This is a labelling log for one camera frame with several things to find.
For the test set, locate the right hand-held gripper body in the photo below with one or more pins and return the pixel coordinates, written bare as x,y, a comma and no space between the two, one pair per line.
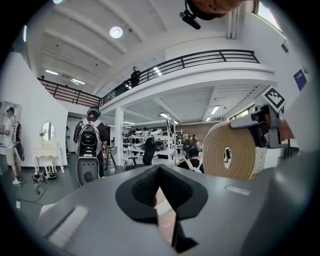
273,100

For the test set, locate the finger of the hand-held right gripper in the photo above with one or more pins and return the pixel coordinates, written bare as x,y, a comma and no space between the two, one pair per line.
242,123

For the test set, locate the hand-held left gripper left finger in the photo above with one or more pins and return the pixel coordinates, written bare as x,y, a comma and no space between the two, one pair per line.
100,212

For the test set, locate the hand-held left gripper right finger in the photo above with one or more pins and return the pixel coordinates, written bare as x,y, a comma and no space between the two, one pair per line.
225,212

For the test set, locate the person's right forearm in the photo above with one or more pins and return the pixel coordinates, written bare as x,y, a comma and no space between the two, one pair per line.
286,130

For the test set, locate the grey shell chair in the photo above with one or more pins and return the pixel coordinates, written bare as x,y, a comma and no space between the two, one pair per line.
87,170

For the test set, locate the black office chair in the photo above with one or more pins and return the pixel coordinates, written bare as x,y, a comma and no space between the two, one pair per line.
148,152

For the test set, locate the white column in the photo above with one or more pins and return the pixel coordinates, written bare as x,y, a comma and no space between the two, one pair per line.
119,137

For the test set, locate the black balcony railing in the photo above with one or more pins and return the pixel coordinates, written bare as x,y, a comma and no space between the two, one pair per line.
200,56

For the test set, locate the cream dressing table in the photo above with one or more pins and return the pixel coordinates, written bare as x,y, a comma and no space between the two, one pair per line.
47,152

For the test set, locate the white equipment shelving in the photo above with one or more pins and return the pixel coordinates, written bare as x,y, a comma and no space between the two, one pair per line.
162,140

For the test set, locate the white power strip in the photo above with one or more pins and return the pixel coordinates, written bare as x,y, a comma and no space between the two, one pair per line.
18,204

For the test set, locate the round mirror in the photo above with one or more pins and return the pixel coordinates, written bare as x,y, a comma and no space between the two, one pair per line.
47,131

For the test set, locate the round ceiling light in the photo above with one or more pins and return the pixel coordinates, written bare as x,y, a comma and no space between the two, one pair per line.
116,32

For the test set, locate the blue wall poster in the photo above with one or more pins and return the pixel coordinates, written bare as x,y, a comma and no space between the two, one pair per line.
300,80

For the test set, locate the black head camera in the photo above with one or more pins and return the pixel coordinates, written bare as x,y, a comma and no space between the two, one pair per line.
190,20

